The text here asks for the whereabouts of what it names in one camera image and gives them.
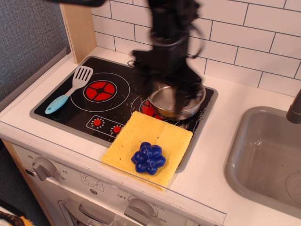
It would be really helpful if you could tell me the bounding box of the white spatula blue handle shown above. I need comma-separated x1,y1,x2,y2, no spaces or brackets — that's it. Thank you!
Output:
45,65,93,114

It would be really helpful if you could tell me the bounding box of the silver metal pot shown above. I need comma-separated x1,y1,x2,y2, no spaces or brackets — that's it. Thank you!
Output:
127,60,207,121

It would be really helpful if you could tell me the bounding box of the grey toy sink basin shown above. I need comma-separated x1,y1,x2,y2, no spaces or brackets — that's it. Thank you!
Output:
225,106,301,218

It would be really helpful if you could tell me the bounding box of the toy oven door handle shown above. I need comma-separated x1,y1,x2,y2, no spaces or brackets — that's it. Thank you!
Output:
64,199,124,226

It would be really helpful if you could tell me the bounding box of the grey oven knob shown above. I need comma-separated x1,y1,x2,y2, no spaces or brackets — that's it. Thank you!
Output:
32,157,56,181
124,199,155,226

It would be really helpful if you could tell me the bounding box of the yellow cloth napkin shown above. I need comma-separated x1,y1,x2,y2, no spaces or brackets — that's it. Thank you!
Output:
101,111,193,189

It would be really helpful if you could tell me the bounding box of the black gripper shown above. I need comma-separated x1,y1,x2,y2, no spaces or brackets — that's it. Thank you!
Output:
133,39,204,114

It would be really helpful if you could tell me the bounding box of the grey left oven knob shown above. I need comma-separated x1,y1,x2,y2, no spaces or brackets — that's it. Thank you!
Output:
32,157,56,181

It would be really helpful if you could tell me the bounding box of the black toy stove top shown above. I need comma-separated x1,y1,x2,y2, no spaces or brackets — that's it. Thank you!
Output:
29,55,219,174

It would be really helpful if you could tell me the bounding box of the wooden side post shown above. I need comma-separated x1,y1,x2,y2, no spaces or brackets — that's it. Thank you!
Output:
59,3,97,64

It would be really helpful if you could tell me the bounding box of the blue plastic grape bunch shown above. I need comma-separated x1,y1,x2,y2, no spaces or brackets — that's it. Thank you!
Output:
131,142,166,175

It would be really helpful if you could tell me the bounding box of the grey right oven knob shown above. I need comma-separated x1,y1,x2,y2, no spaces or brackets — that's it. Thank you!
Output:
124,199,155,226

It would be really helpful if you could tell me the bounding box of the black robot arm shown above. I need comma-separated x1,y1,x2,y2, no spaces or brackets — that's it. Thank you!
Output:
133,0,202,114

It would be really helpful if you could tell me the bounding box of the grey toy faucet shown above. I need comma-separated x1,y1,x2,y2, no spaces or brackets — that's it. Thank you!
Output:
286,90,301,124

